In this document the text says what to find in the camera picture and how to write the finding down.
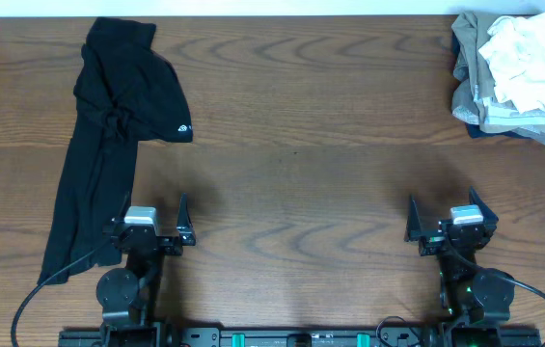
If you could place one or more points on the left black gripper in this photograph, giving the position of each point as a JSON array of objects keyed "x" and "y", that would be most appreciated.
[{"x": 185, "y": 233}]

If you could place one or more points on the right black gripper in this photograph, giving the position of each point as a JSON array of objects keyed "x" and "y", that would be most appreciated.
[{"x": 428, "y": 244}]

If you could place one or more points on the black t-shirt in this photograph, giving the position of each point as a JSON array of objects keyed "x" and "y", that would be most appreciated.
[{"x": 125, "y": 94}]

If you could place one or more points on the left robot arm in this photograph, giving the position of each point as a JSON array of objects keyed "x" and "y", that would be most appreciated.
[{"x": 128, "y": 294}]

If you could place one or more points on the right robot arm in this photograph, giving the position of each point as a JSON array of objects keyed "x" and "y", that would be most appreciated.
[{"x": 476, "y": 298}]

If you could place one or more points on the light blue striped garment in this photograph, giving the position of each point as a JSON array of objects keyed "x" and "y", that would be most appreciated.
[{"x": 499, "y": 115}]

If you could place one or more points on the beige folded garment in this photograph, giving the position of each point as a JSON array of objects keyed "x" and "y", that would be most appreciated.
[{"x": 469, "y": 34}]

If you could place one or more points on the white crumpled garment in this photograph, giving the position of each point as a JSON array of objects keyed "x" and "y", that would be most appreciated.
[{"x": 515, "y": 55}]

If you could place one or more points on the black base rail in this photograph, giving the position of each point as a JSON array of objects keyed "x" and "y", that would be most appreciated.
[{"x": 390, "y": 335}]

